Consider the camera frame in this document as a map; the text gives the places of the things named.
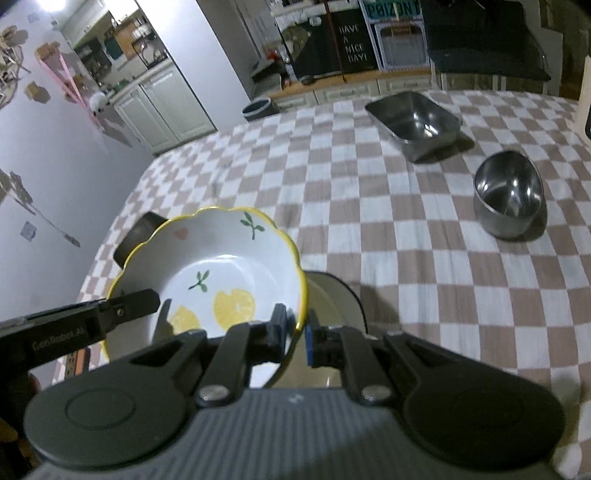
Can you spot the white kitchen cabinet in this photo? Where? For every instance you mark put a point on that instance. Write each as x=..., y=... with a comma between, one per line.
x=161, y=106

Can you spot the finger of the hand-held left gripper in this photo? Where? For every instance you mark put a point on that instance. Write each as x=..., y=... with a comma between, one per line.
x=131, y=307

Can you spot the low white drawer cabinet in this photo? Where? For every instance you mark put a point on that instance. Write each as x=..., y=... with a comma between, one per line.
x=351, y=90

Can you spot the checkered tablecloth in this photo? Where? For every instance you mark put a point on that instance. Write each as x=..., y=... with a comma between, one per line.
x=369, y=230

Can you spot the dark cushioned chair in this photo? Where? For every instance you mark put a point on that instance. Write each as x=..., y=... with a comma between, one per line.
x=480, y=41

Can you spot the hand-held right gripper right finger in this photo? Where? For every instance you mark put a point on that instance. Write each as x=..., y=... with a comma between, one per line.
x=314, y=344

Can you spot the square steel container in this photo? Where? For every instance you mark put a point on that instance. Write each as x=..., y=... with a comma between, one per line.
x=411, y=120

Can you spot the white toy oven box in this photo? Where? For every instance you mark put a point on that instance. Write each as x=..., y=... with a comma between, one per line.
x=401, y=41

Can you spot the grey trash bin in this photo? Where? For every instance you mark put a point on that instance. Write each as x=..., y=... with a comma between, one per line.
x=256, y=110

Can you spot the round steel bowl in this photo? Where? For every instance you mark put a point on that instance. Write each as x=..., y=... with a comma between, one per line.
x=508, y=184

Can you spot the lemon print bowl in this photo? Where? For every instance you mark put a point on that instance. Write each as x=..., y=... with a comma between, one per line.
x=221, y=240

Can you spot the cluttered white shelf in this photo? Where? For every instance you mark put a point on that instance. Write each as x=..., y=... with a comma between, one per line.
x=314, y=14

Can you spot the dark round bowl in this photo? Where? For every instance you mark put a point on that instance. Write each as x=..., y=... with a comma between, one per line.
x=134, y=240

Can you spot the black sign board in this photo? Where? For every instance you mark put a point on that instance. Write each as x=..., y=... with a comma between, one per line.
x=353, y=41

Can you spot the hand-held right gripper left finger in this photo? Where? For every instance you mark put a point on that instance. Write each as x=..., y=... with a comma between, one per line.
x=279, y=332

